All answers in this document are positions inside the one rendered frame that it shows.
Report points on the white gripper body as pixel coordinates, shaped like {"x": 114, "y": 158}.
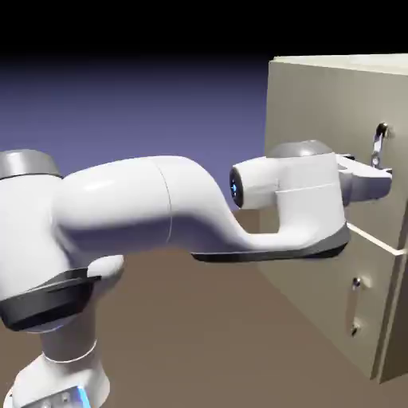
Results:
{"x": 366, "y": 185}

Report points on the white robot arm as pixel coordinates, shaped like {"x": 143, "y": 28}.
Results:
{"x": 134, "y": 204}

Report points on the beige cabinet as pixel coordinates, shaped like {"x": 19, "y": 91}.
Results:
{"x": 318, "y": 105}

